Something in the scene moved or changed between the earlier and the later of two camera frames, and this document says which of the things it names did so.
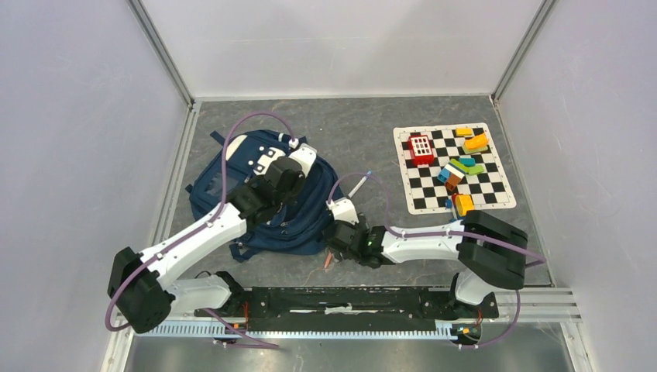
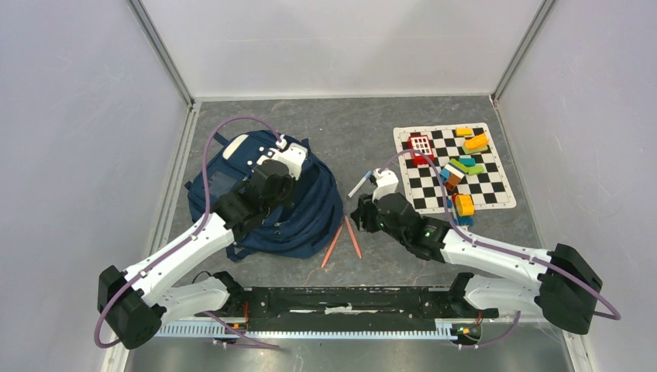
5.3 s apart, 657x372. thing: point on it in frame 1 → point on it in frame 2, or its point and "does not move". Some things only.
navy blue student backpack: x=284 y=204 does not move
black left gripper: x=297 y=185 does not move
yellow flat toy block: x=464 y=132 does not move
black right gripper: x=362 y=226 → x=358 y=216
